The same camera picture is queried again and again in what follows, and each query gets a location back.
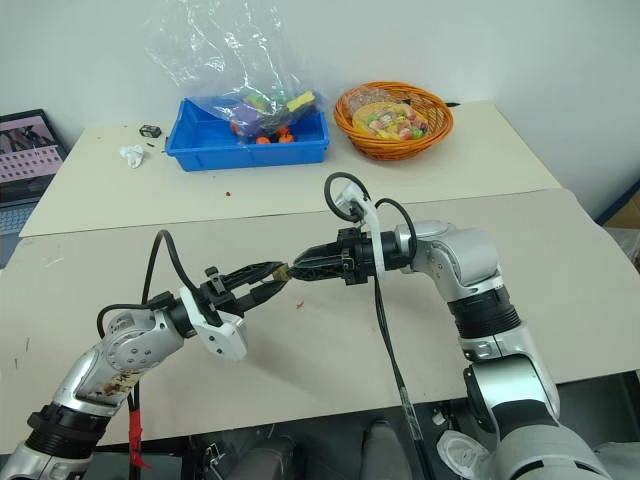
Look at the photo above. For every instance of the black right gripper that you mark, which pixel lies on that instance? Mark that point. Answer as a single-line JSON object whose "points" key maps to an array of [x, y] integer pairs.
{"points": [[356, 257]]}

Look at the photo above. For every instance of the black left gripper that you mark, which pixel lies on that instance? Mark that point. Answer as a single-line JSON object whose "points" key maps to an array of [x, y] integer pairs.
{"points": [[224, 300]]}

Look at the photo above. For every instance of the brass padlock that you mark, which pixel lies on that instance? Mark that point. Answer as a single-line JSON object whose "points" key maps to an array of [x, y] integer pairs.
{"points": [[282, 272]]}

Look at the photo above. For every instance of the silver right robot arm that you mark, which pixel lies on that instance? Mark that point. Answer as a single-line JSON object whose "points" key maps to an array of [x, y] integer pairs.
{"points": [[465, 255]]}

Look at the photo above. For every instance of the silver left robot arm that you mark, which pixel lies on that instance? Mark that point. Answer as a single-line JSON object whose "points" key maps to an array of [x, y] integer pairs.
{"points": [[125, 345]]}

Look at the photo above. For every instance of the blue plastic bin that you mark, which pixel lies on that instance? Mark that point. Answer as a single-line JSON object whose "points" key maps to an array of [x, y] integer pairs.
{"points": [[250, 156]]}

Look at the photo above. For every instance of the orange toy piece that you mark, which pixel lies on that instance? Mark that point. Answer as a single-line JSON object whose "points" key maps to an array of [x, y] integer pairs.
{"points": [[262, 140], [285, 135]]}

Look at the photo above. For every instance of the orange wicker basket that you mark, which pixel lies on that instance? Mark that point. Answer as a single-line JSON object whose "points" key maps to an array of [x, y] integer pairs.
{"points": [[395, 147]]}

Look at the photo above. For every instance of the bagged colourful toy food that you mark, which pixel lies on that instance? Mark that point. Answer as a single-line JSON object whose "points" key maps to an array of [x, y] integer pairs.
{"points": [[390, 120]]}

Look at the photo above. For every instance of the large dark rounded shape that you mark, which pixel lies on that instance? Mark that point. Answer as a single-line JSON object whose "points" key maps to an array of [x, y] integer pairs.
{"points": [[260, 455]]}

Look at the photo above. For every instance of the crumpled white paper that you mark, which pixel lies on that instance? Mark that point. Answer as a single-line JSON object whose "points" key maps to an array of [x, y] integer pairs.
{"points": [[134, 154]]}

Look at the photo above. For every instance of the small black box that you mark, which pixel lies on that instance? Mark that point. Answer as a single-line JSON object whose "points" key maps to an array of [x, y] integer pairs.
{"points": [[150, 131]]}

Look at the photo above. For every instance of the red tape strip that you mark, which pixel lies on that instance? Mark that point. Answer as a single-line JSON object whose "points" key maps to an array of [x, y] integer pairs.
{"points": [[135, 430]]}

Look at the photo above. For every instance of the narrow dark rounded shape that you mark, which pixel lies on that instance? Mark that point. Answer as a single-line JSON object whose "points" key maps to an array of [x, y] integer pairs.
{"points": [[380, 450]]}

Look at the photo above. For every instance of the clear plastic bag of toys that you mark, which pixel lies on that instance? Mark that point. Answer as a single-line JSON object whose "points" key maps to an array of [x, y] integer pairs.
{"points": [[225, 55]]}

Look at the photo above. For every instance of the white crumpled plastic piece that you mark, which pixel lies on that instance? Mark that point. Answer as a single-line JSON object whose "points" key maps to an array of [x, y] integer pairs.
{"points": [[460, 450]]}

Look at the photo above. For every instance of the open laptop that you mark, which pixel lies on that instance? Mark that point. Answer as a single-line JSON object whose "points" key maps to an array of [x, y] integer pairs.
{"points": [[25, 155]]}

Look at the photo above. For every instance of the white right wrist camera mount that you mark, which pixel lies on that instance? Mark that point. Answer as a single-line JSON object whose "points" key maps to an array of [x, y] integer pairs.
{"points": [[376, 235]]}

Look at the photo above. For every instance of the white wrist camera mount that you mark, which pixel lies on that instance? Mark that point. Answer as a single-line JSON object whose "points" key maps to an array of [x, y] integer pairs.
{"points": [[225, 337], [376, 235]]}

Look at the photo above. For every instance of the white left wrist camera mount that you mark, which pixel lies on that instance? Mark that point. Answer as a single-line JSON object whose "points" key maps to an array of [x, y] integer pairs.
{"points": [[225, 337]]}

